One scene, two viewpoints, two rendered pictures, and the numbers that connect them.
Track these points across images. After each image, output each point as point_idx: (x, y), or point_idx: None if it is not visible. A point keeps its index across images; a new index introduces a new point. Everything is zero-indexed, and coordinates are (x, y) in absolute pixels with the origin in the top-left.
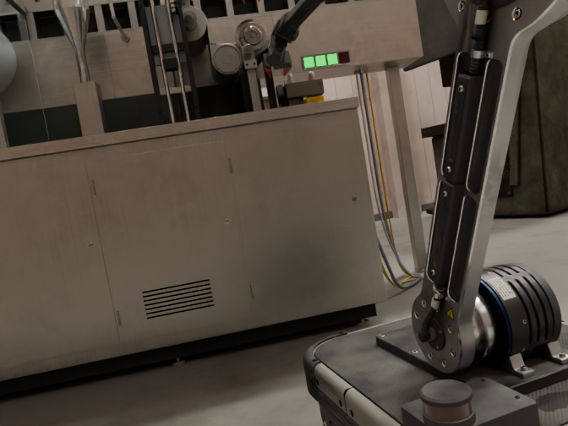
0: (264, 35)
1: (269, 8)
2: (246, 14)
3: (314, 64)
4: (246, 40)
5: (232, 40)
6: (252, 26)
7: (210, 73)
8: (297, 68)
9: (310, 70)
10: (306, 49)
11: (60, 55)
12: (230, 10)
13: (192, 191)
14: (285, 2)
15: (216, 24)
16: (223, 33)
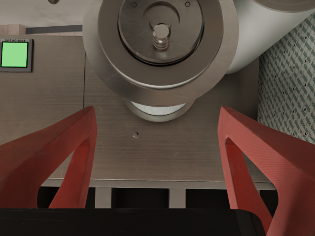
0: (103, 16)
1: (86, 199)
2: (141, 186)
3: (3, 47)
4: (195, 1)
5: (183, 131)
6: (161, 38)
7: (249, 65)
8: (46, 47)
9: (15, 37)
10: (15, 86)
11: None
12: (176, 201)
13: None
14: (48, 205)
15: (214, 173)
16: (202, 150)
